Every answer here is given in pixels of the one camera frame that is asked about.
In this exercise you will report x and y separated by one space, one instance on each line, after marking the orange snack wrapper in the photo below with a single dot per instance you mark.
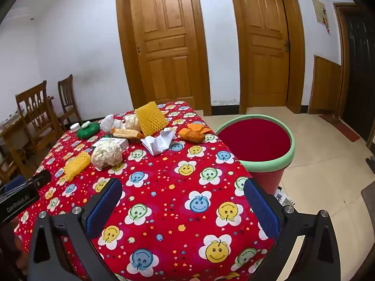
194 133

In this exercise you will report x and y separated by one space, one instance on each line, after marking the printed newspaper pages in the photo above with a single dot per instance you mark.
284 196

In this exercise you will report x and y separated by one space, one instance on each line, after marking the dark door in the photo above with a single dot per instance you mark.
359 70

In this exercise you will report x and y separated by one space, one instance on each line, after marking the white crumpled paper sheet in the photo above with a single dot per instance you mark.
159 142

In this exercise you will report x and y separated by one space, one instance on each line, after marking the small yellow foam net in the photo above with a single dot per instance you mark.
76 165

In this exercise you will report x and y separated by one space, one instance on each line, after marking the white crumpled foam ball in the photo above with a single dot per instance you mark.
107 153

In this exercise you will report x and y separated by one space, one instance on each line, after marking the dark shoes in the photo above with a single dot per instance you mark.
371 165

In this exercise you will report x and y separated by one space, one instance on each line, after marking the large yellow foam net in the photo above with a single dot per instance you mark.
150 118

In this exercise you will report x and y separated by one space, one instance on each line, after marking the red door mat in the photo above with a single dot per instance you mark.
341 127

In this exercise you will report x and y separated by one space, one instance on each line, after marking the green round container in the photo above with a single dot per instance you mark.
87 131

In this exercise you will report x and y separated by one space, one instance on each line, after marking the wooden chair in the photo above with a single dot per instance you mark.
35 117
68 99

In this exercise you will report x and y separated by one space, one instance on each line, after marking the white tissue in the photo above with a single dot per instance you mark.
107 122

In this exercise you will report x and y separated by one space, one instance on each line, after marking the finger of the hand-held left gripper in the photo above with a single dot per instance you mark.
42 178

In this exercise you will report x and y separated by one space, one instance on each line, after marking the red bin with green rim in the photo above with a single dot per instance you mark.
255 145

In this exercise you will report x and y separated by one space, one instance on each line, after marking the red smiley-flower printed tablecloth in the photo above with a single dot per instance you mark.
164 190

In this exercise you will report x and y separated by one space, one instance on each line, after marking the beige wall notice board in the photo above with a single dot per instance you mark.
319 10

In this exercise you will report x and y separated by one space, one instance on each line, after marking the wooden panelled door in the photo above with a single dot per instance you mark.
266 44
164 38

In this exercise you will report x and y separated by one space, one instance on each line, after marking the white jar lid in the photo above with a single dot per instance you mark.
75 127

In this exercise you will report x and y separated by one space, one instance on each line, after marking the white and green box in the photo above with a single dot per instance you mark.
121 142

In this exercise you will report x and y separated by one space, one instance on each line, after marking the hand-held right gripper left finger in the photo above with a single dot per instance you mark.
105 207

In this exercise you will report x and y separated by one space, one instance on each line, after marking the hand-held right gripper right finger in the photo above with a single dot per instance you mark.
262 210

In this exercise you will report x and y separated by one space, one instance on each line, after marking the tan bread wrapper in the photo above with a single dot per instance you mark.
127 133

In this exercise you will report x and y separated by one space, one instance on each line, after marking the low wooden wall panel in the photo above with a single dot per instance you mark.
325 85

